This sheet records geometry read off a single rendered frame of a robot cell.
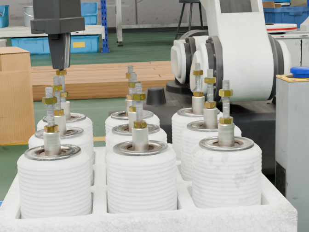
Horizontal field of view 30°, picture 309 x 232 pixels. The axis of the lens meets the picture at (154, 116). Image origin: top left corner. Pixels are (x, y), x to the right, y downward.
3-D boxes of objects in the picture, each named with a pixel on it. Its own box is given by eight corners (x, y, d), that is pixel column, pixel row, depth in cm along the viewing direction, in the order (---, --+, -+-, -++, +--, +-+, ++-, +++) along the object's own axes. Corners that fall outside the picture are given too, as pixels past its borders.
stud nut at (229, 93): (231, 94, 79) (231, 88, 79) (234, 96, 77) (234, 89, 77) (217, 95, 79) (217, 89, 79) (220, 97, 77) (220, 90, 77)
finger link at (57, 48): (51, 68, 99) (49, 31, 98) (68, 68, 98) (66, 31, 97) (47, 69, 97) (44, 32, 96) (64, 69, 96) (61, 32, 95)
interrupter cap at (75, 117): (94, 118, 102) (94, 113, 102) (70, 126, 96) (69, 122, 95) (59, 115, 106) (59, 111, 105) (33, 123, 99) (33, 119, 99)
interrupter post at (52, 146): (51, 152, 79) (49, 129, 78) (65, 153, 78) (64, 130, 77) (40, 156, 77) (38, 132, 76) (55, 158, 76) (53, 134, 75)
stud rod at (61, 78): (59, 106, 100) (56, 62, 99) (63, 105, 101) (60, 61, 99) (64, 106, 99) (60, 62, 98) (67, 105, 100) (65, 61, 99)
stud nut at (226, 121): (231, 121, 80) (231, 115, 80) (234, 124, 78) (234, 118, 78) (217, 122, 79) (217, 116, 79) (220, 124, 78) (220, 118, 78)
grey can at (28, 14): (25, 26, 558) (24, 6, 555) (42, 26, 559) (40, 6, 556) (23, 27, 543) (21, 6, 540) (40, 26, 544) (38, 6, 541)
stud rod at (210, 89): (212, 116, 91) (211, 68, 90) (214, 117, 90) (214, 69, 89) (206, 116, 91) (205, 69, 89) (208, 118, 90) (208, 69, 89)
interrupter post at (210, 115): (218, 127, 92) (218, 106, 91) (217, 130, 90) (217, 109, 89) (203, 126, 92) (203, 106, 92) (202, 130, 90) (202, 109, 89)
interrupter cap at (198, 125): (235, 123, 94) (235, 119, 94) (234, 134, 87) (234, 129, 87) (189, 123, 95) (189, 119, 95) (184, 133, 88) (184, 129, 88)
